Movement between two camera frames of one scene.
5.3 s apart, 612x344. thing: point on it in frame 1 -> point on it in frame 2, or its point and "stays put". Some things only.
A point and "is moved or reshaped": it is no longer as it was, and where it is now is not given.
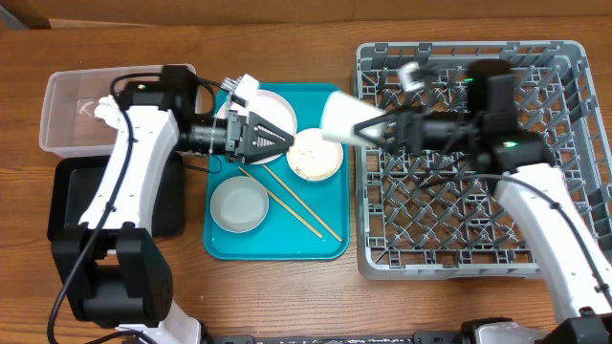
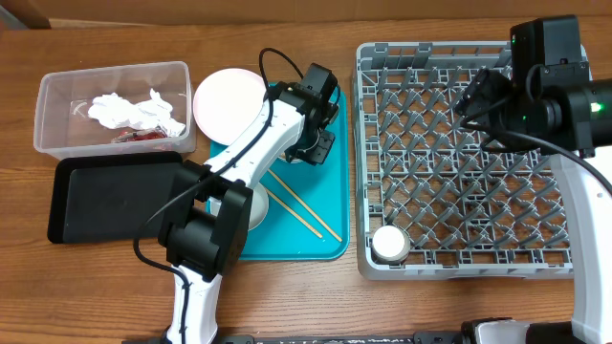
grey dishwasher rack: [432, 215] stays put
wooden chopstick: [290, 208] stays put
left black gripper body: [235, 125] -> [314, 146]
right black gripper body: [414, 126] -> [484, 93]
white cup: [339, 113] -> [390, 244]
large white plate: [271, 107] is moved or reshaped
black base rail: [338, 339] stays put
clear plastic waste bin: [69, 127] stays put
